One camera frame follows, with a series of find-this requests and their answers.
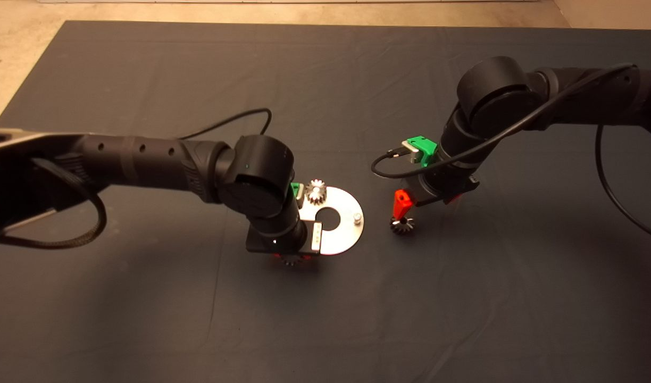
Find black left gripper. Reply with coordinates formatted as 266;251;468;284
246;222;323;261

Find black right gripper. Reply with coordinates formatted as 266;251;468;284
391;162;480;220

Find round metal carrier plate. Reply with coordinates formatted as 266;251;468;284
298;186;365;256

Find dark grey table cloth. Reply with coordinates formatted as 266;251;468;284
0;21;651;383

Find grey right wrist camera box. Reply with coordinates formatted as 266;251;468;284
401;139;422;163

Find green right camera mount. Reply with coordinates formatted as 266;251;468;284
407;136;438;168

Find black right camera cable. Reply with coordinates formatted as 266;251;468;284
371;63;651;243

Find black camera cable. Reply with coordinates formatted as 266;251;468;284
179;108;273;141
371;63;651;243

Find black left camera cable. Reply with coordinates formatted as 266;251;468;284
179;108;273;141

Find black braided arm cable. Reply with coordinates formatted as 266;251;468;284
0;160;108;249

